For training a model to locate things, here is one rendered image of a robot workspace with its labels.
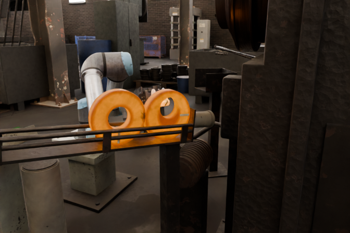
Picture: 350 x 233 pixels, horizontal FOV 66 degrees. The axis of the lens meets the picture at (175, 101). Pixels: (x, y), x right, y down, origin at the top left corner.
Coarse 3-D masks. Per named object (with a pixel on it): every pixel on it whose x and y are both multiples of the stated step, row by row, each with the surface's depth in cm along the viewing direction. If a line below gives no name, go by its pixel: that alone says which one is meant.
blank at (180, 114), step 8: (152, 96) 80; (160, 96) 80; (168, 96) 81; (176, 96) 83; (152, 104) 79; (160, 104) 80; (176, 104) 85; (184, 104) 85; (152, 112) 79; (176, 112) 84; (184, 112) 85; (152, 120) 80; (160, 120) 81; (168, 120) 83; (176, 120) 84; (184, 120) 86; (168, 128) 84; (176, 128) 85; (160, 136) 83; (168, 136) 84
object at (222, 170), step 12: (204, 72) 192; (216, 72) 194; (228, 72) 182; (204, 84) 194; (216, 84) 168; (216, 96) 179; (216, 108) 181; (216, 120) 183; (216, 132) 185; (216, 144) 187; (216, 156) 189; (216, 168) 191
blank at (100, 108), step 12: (108, 96) 71; (120, 96) 73; (132, 96) 75; (96, 108) 70; (108, 108) 72; (132, 108) 76; (144, 108) 78; (96, 120) 71; (132, 120) 77; (144, 120) 79; (132, 132) 77; (120, 144) 76
